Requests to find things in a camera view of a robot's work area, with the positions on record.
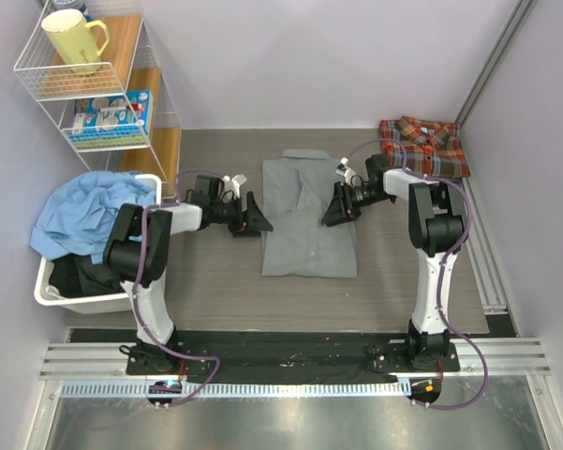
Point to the white wire shelf rack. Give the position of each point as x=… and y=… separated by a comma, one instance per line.
x=128, y=63

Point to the yellow mug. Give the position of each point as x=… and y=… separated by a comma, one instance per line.
x=79, y=43

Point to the grey long sleeve shirt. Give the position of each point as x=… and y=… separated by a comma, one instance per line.
x=297, y=191

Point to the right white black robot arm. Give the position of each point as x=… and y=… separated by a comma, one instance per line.
x=437, y=224

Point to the blue picture box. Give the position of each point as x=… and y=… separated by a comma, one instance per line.
x=112, y=121

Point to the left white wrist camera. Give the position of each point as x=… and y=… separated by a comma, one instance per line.
x=232, y=186

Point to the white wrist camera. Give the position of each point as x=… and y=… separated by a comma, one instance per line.
x=344, y=170
x=232, y=186

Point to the aluminium corner post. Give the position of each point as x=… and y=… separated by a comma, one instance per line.
x=519, y=15

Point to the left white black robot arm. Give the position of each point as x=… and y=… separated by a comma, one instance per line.
x=137, y=252

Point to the white plastic laundry bin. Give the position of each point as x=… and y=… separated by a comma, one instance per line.
x=48, y=296

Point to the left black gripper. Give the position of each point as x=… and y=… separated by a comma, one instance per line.
x=249, y=222

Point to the folded plaid shirt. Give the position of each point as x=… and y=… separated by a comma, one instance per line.
x=433, y=147

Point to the black garment in bin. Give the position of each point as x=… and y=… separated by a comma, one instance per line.
x=75, y=276

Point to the light blue shirt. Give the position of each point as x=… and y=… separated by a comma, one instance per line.
x=78, y=217

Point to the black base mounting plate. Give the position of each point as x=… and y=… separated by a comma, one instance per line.
x=288, y=358

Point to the aluminium rail frame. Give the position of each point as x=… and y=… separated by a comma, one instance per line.
x=214, y=284

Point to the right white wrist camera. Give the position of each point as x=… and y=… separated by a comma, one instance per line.
x=344, y=170

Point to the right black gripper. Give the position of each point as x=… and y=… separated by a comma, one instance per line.
x=342, y=208

